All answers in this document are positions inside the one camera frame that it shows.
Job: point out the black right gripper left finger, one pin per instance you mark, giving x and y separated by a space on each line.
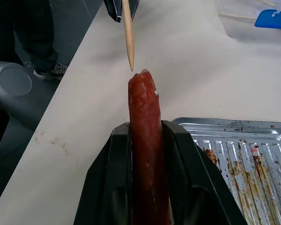
103 187

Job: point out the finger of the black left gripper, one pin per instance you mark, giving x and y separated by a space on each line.
113 9
134 5

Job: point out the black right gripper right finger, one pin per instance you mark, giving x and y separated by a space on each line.
192 187

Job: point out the pointed wooden skewer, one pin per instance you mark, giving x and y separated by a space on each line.
128 35

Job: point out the red-brown sausage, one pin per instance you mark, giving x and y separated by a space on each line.
145 131

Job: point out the stained ribbed metal tray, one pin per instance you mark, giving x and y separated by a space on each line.
243 164

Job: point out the person's dark trouser leg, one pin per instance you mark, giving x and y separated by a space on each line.
35 30

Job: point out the person's patterned sneaker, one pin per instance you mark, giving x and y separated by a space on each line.
52 71

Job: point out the clear plastic container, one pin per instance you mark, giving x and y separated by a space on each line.
238 29

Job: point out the grey robot body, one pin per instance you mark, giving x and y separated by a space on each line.
11 82

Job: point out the blue plastic container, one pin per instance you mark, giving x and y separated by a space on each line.
275 21

